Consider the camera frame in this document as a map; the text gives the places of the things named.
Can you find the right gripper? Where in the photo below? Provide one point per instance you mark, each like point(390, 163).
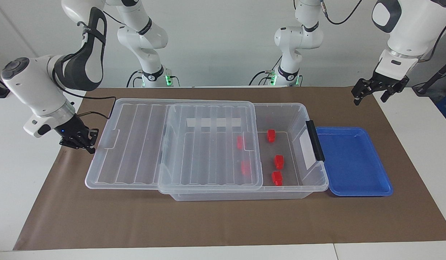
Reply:
point(74, 126)

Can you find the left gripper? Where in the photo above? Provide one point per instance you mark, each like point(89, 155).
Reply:
point(390, 81)

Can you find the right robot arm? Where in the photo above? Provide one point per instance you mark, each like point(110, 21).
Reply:
point(35, 90)

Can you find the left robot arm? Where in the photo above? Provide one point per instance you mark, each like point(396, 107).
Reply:
point(410, 29)

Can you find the clear plastic box lid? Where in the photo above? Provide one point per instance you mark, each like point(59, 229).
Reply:
point(136, 144)

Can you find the black box latch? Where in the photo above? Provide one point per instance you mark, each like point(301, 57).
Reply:
point(315, 141)

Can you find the clear plastic storage box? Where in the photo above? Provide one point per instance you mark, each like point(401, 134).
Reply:
point(291, 144)

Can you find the red block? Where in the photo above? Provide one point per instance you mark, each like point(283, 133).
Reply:
point(279, 161)
point(240, 142)
point(245, 168)
point(277, 178)
point(271, 135)

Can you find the black stand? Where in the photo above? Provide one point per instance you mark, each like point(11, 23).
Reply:
point(434, 77)

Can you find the blue plastic tray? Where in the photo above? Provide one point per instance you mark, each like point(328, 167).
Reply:
point(353, 162)

